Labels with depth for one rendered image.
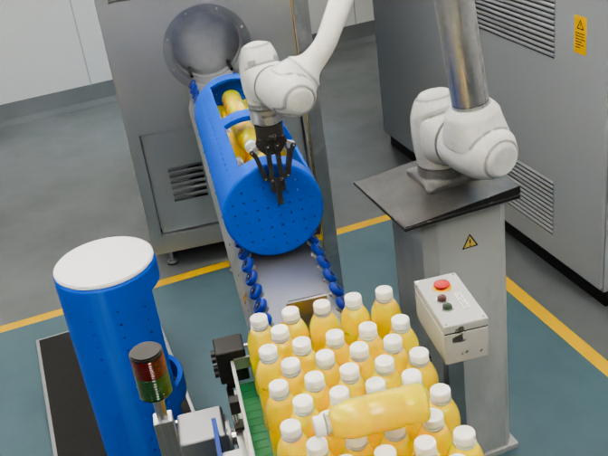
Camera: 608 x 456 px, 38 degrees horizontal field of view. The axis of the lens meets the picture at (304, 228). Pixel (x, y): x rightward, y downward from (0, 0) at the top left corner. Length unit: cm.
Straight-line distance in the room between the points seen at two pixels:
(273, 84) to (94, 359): 94
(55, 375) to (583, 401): 204
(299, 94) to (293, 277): 60
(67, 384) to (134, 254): 123
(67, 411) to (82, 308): 110
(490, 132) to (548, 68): 140
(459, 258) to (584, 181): 116
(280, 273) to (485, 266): 65
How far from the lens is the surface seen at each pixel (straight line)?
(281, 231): 246
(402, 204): 256
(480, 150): 234
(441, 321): 189
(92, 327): 244
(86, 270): 246
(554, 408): 337
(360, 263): 427
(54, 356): 381
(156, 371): 165
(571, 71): 361
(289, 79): 207
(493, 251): 271
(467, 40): 229
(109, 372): 252
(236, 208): 241
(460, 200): 253
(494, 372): 296
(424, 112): 252
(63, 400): 354
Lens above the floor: 217
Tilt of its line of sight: 28 degrees down
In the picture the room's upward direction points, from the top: 8 degrees counter-clockwise
